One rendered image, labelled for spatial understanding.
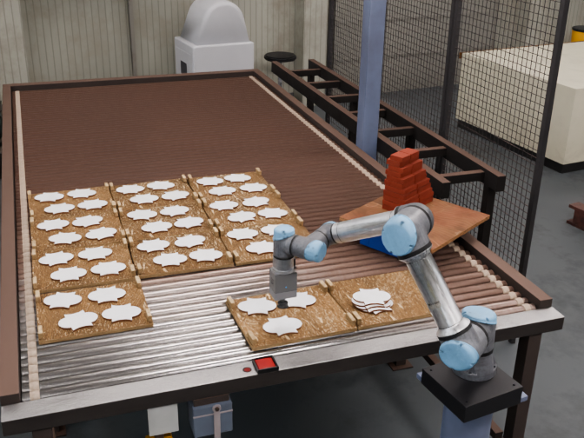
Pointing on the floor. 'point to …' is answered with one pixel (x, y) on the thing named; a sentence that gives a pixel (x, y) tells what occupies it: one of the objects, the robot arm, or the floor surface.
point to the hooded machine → (213, 39)
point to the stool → (280, 59)
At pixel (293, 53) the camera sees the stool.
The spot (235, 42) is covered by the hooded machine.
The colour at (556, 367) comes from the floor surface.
